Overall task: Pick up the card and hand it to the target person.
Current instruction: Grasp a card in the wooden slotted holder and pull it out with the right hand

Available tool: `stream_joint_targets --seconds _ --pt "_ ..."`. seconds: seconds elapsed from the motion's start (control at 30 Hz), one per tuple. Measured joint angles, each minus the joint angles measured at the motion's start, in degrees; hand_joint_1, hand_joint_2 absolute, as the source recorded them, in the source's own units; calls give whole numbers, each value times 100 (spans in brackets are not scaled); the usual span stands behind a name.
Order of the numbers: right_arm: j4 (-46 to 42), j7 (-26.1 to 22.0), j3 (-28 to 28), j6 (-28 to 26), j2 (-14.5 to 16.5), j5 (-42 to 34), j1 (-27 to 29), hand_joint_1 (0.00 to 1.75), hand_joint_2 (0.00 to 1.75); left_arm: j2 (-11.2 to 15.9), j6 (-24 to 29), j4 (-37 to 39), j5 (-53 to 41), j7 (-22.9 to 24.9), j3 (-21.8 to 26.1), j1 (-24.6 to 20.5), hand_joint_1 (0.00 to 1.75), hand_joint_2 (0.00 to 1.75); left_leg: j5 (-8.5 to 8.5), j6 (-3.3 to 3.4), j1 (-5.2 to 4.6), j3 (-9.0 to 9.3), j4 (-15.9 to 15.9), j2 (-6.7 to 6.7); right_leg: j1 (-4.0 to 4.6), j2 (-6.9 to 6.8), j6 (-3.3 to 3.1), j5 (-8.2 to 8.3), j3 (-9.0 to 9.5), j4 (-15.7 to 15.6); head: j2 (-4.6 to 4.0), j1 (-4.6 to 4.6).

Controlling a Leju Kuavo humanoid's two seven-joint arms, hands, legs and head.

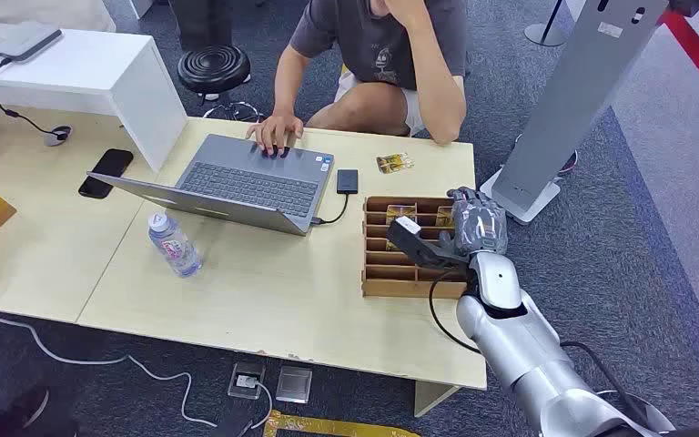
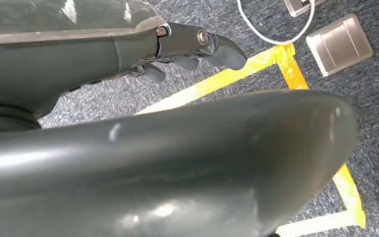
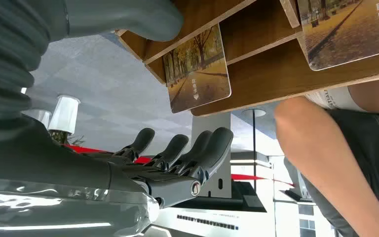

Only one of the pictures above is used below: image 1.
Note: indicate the black round stool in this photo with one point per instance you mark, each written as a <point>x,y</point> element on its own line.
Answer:
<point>214,67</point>

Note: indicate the closed metal floor plate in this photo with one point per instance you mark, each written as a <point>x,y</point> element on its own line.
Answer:
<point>294,384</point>

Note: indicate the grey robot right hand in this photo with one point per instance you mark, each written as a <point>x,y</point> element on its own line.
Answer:
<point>481,226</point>

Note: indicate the silver kiosk stand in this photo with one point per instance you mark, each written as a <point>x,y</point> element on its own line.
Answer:
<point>566,102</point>

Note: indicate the clear plastic water bottle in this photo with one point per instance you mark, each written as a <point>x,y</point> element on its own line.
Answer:
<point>173,246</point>

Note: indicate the person's right hand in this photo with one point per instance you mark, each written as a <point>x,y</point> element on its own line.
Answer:
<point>276,133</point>

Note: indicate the person's left forearm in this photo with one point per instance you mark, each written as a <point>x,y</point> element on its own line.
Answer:
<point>434,78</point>

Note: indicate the white desk riser shelf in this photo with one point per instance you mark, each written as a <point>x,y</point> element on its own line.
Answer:
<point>84,72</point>

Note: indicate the black smartphone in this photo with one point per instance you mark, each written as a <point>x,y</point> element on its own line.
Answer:
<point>106,173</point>

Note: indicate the black wrist camera pale cap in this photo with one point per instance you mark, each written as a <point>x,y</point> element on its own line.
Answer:
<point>419,242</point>

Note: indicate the yellow patterned floor strip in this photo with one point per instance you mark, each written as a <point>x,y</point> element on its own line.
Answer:
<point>325,427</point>

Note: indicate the grey flat device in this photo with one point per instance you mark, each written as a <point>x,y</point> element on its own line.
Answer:
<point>25,41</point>

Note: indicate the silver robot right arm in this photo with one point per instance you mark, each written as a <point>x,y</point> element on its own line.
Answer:
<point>530,356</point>

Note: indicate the black external drive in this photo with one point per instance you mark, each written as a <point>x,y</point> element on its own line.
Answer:
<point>347,181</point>

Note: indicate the wooden table leg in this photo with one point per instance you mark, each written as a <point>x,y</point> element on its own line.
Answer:
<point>434,395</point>

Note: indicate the black shoe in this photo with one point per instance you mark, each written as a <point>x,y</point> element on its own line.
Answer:
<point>18,413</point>

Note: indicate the grey stanchion base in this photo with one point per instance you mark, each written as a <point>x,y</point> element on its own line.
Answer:
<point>544,33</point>

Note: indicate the wooden card organizer box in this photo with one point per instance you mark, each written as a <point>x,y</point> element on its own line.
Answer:
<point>395,271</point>

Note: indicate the person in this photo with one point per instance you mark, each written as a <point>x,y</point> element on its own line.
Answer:
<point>385,54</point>

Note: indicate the grey laptop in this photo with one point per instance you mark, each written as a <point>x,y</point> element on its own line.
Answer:
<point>247,184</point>

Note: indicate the person's right forearm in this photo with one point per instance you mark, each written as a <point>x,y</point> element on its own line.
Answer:
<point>290,81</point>

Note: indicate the open floor socket box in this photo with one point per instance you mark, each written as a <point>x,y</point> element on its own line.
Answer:
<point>246,380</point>

